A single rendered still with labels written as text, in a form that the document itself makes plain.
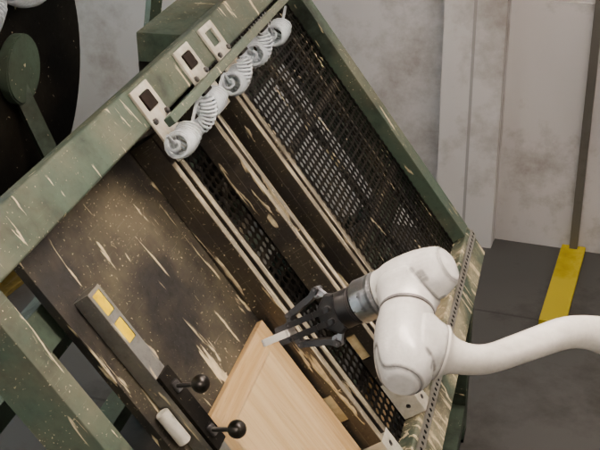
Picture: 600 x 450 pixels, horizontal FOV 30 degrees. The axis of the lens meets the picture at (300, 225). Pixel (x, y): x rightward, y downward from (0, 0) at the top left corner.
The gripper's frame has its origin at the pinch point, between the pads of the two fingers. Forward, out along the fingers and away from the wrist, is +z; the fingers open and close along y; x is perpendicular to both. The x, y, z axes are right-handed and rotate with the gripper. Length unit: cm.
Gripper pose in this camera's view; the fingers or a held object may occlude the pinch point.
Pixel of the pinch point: (279, 337)
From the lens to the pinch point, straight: 227.0
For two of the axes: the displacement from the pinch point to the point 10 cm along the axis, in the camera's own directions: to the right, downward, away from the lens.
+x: 5.1, -1.4, 8.5
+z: -7.7, 3.7, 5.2
